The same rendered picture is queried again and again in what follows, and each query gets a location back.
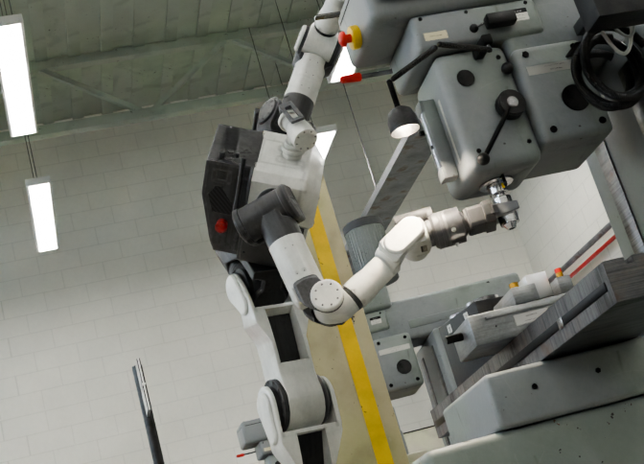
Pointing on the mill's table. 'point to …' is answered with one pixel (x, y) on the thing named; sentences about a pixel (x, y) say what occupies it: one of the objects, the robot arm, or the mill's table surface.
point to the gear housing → (456, 24)
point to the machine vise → (504, 324)
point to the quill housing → (478, 121)
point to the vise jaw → (518, 296)
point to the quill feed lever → (505, 104)
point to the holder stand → (457, 328)
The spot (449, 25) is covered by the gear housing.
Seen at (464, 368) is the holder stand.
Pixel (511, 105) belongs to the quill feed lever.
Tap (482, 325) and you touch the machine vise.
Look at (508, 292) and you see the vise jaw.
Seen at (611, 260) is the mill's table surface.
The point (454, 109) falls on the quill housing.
